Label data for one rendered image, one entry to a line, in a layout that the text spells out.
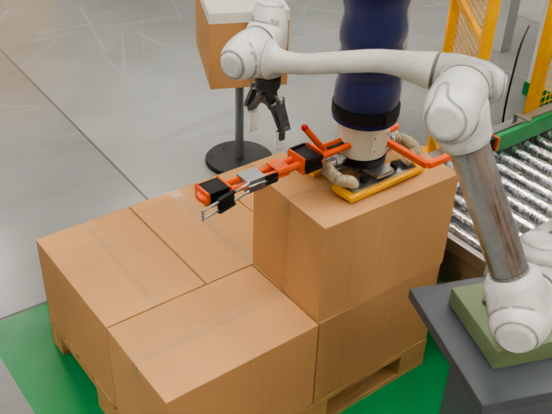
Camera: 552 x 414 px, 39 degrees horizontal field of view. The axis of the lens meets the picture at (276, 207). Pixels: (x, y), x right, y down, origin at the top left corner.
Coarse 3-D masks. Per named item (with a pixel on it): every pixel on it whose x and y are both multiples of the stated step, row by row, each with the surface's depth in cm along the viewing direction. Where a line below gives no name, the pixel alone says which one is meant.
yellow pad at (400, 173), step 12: (396, 168) 262; (408, 168) 264; (420, 168) 265; (360, 180) 256; (372, 180) 257; (384, 180) 258; (396, 180) 259; (336, 192) 254; (348, 192) 252; (360, 192) 252; (372, 192) 254
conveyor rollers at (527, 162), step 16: (528, 144) 368; (544, 144) 371; (496, 160) 354; (512, 160) 356; (528, 160) 358; (544, 160) 362; (512, 176) 346; (528, 176) 350; (544, 176) 344; (512, 192) 337; (528, 192) 333; (544, 192) 335; (464, 208) 325; (512, 208) 328; (528, 208) 323; (544, 208) 326; (464, 224) 316; (528, 224) 313; (464, 240) 306
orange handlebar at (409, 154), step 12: (324, 144) 253; (348, 144) 254; (396, 144) 254; (324, 156) 248; (408, 156) 250; (420, 156) 248; (444, 156) 249; (264, 168) 240; (276, 168) 239; (288, 168) 241; (228, 180) 234
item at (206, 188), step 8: (216, 176) 233; (200, 184) 229; (208, 184) 229; (216, 184) 229; (224, 184) 229; (200, 192) 227; (208, 192) 225; (216, 192) 226; (224, 192) 228; (208, 200) 225; (216, 200) 227
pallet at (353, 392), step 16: (64, 336) 310; (64, 352) 320; (416, 352) 315; (384, 368) 317; (400, 368) 313; (96, 384) 292; (352, 384) 295; (368, 384) 309; (384, 384) 311; (320, 400) 286; (336, 400) 302; (352, 400) 302
